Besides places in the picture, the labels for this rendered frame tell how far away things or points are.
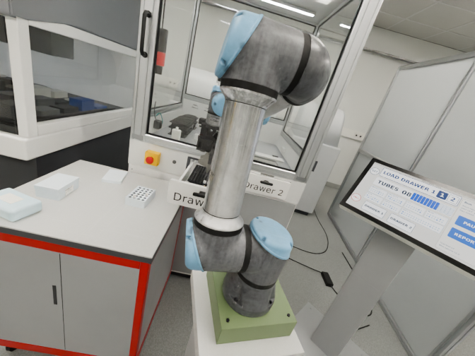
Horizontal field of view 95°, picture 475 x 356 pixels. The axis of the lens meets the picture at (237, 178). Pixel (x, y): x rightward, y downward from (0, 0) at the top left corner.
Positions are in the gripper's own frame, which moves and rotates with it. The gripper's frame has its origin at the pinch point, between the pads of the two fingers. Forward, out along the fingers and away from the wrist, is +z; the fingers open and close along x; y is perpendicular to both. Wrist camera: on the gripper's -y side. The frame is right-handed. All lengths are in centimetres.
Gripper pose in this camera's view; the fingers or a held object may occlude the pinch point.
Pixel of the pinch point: (209, 169)
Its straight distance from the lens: 100.5
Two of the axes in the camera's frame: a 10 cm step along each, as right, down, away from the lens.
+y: -9.7, -2.4, -0.8
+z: -2.5, 8.9, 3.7
